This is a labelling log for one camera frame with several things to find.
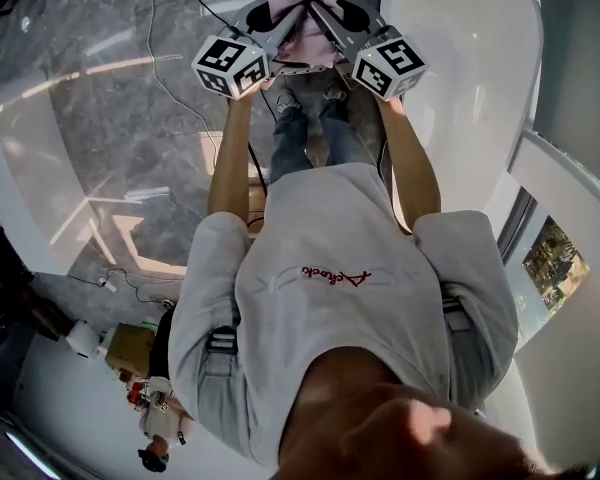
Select person's chin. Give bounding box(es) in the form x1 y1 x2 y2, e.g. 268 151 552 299
279 362 546 480

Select white block counter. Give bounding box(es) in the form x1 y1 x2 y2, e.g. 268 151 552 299
0 92 84 275

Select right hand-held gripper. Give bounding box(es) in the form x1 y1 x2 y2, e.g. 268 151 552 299
307 0 430 102

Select person's left forearm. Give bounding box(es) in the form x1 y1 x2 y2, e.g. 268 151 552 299
207 92 261 219

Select white trash bin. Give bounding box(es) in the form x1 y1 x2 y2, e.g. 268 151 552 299
66 319 100 360

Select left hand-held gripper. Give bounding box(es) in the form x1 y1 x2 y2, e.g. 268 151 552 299
190 0 314 101

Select fixed glass window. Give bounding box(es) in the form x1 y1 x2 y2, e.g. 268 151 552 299
499 187 592 345

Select person's left shoulder strap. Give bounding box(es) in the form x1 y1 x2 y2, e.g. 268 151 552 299
204 325 239 384

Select person's left shoe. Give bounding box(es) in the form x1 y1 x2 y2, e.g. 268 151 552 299
275 87 302 115

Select small cardboard box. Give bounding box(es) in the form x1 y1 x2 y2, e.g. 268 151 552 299
103 321 157 375

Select white bathtub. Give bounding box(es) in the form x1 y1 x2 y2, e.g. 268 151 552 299
379 0 545 182

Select person's beige shirt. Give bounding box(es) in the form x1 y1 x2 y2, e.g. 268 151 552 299
168 161 520 472

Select person's shoulder strap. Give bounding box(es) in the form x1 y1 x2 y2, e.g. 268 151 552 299
442 297 474 339
204 325 239 384

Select person's blue jeans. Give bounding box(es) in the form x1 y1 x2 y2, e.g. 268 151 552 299
268 101 382 185

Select person's right forearm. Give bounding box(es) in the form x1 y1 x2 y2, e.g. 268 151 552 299
377 95 442 234

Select person's right shoulder strap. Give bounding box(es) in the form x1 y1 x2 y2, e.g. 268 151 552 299
442 297 474 339

